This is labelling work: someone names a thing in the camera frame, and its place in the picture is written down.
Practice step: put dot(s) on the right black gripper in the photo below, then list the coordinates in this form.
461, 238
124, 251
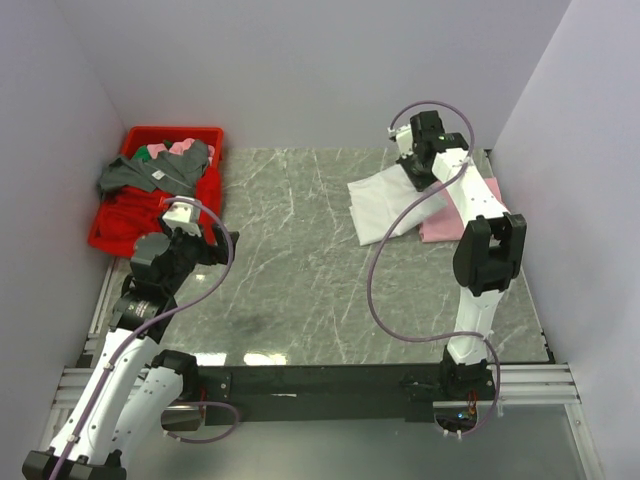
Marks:
418, 183

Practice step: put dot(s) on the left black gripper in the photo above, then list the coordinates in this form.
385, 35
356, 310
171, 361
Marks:
209, 252

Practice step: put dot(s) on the white t-shirt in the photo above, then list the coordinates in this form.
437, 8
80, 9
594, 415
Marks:
378, 200

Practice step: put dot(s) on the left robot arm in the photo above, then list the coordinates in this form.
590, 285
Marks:
134, 380

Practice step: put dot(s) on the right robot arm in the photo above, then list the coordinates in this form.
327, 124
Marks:
489, 254

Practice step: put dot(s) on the grey t-shirt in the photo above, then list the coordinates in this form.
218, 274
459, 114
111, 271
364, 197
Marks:
172, 173

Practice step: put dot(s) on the folded pink t-shirt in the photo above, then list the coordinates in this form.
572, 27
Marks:
450, 220

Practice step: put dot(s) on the red plastic bin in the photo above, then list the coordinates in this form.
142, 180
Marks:
144, 135

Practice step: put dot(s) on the pink garment in bin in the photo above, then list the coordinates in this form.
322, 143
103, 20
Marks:
179, 147

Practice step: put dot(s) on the green garment in bin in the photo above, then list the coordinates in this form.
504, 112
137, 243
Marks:
142, 154

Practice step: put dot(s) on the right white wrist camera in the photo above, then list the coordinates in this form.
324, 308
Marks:
403, 137

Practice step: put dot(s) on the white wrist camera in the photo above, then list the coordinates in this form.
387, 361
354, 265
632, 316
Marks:
183, 213
403, 137

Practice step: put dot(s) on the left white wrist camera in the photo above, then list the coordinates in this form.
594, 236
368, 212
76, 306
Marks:
183, 213

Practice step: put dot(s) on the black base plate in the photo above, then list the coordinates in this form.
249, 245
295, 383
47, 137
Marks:
339, 392

